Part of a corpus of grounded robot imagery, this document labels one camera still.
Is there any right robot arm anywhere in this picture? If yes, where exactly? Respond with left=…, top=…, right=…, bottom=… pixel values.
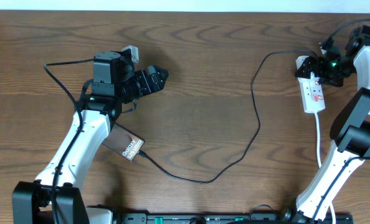
left=284, top=26, right=370, bottom=223

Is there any white charger adapter plug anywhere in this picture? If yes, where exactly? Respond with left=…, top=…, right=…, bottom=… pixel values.
left=295, top=55, right=308, bottom=70

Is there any white power strip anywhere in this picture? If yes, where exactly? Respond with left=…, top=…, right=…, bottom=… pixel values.
left=298, top=76, right=325, bottom=114

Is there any black USB charging cable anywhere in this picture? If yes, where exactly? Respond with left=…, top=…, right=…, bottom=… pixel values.
left=137, top=49, right=318, bottom=184

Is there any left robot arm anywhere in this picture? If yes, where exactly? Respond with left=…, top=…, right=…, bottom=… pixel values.
left=12, top=45, right=169, bottom=223

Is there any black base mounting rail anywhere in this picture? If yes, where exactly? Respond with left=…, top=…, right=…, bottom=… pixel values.
left=120, top=212, right=353, bottom=224

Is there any white power strip cord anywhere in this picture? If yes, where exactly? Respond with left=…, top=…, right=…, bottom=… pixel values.
left=314, top=112, right=337, bottom=224

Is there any bronze Galaxy smartphone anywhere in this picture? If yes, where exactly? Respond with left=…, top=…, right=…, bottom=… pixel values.
left=102, top=123, right=145, bottom=162

